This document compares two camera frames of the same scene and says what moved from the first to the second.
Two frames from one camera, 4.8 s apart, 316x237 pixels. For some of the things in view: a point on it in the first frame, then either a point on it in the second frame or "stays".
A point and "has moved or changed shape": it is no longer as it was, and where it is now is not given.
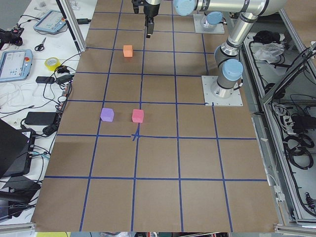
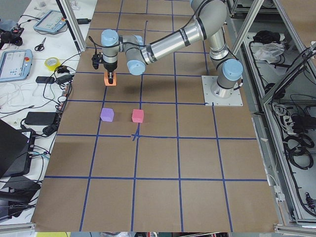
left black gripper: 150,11 → 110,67
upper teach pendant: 52,21 stays
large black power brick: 40,118 stays
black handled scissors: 40,47 stays
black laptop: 17,147 stays
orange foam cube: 128,51 has moved or changed shape
